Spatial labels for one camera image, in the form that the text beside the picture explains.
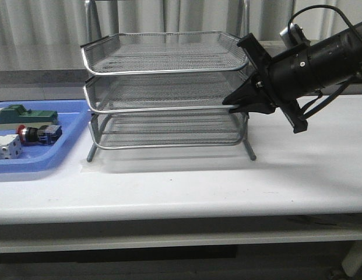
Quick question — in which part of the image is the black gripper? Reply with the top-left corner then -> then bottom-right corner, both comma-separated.
222,33 -> 308,134

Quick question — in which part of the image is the silver mesh tray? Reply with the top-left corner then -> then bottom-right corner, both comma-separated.
89,111 -> 248,150
81,31 -> 248,76
83,71 -> 247,114

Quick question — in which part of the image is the red emergency stop button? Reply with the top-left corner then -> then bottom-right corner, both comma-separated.
16,124 -> 62,145

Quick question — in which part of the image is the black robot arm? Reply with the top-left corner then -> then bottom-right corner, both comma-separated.
223,22 -> 362,134

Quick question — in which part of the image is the blue plastic tray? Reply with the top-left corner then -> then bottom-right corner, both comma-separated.
0,100 -> 90,173

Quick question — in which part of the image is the white curtain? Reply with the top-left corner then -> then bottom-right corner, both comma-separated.
0,0 -> 362,72

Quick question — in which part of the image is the grey stone counter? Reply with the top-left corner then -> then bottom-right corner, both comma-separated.
0,39 -> 362,96

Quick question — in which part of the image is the green and beige electrical module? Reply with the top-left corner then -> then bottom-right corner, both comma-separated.
0,104 -> 59,130

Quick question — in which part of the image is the white circuit breaker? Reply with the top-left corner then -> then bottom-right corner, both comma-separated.
0,134 -> 22,160

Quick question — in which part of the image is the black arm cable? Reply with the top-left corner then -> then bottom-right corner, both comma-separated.
287,5 -> 356,120

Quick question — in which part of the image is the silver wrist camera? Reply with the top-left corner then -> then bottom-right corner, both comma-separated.
279,23 -> 311,49

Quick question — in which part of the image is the silver rack frame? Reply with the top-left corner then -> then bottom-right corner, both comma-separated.
84,0 -> 257,163

